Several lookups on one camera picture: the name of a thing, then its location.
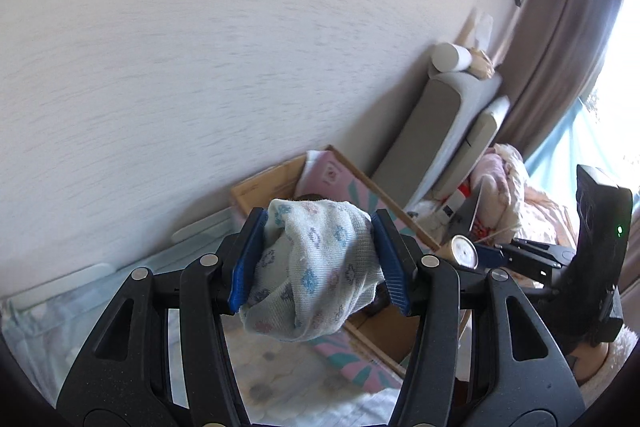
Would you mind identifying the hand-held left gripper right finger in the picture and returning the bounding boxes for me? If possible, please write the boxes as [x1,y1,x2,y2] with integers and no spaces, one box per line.
[370,208,586,427]

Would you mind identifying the beige cushion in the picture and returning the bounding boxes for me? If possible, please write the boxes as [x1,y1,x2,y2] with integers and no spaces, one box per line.
[432,96,511,200]

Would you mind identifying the white paper sheet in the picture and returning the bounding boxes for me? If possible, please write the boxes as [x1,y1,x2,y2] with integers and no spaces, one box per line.
[457,7,496,58]

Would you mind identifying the person's right forearm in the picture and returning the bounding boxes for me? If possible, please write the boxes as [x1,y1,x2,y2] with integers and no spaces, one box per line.
[570,326,640,389]

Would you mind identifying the white cylindrical pillow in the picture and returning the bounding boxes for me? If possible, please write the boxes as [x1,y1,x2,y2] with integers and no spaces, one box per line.
[431,42,474,74]

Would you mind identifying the brown curtain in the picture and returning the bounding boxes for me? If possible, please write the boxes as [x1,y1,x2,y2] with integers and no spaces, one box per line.
[492,0,632,158]

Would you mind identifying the small round wooden jar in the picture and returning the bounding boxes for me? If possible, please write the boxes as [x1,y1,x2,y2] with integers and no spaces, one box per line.
[448,234,480,269]

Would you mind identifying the bright window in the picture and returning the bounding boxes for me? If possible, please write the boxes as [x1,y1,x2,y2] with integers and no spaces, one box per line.
[575,0,640,218]

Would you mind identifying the white rounded table guard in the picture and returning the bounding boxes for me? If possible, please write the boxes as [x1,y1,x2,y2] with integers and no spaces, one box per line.
[172,207,236,244]
[15,261,119,304]

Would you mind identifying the floral bed sheet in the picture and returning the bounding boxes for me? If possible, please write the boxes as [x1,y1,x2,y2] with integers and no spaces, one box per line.
[0,227,416,427]

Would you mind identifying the pink patterned cardboard box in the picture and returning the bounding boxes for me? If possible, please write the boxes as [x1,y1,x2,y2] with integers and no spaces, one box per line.
[231,146,473,391]

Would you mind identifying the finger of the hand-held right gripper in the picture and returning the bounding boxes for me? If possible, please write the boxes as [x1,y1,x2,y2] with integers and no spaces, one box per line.
[474,238,516,269]

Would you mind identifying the white patterned baby sock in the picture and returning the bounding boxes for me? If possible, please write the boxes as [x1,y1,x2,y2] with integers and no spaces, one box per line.
[239,198,386,343]

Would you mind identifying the light blue sheer curtain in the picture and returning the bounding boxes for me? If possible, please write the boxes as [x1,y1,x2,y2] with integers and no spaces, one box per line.
[525,97,602,229]

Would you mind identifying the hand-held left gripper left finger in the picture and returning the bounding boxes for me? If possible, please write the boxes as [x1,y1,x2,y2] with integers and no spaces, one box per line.
[55,207,269,427]

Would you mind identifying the grey wedge cushion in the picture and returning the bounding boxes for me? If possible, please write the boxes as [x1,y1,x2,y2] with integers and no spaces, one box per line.
[372,72,503,208]

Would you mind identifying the pink fluffy blanket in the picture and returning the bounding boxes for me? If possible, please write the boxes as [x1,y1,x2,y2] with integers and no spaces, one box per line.
[470,144,577,254]

